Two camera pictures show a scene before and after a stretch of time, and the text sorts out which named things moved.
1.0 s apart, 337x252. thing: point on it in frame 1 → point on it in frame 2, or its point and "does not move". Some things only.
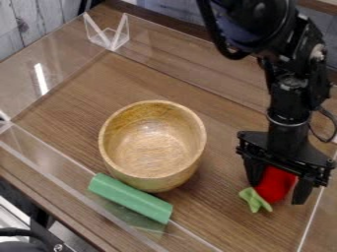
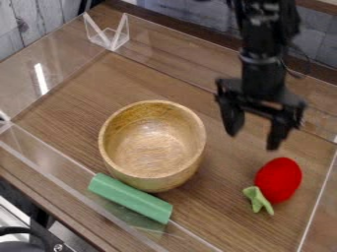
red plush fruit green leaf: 276,188 does not move
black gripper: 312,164 → 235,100
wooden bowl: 152,143 does not move
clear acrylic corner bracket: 109,38 does not move
